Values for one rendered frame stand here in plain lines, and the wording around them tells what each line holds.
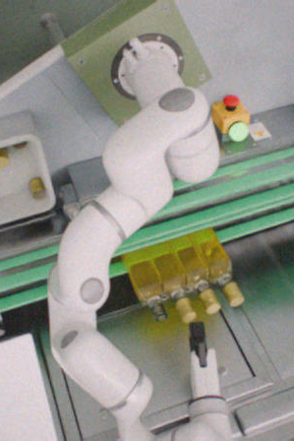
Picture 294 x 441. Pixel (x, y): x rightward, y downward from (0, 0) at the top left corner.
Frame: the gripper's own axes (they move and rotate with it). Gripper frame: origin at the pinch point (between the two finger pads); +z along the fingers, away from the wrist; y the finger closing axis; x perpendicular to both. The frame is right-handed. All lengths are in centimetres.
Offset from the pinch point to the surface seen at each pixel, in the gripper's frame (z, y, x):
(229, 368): -1.9, -12.5, -7.4
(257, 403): -10.5, -12.8, -12.0
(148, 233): 24.6, 6.4, 8.0
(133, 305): 17.3, -11.9, 13.5
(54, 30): 106, 15, 32
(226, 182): 31.5, 13.7, -11.0
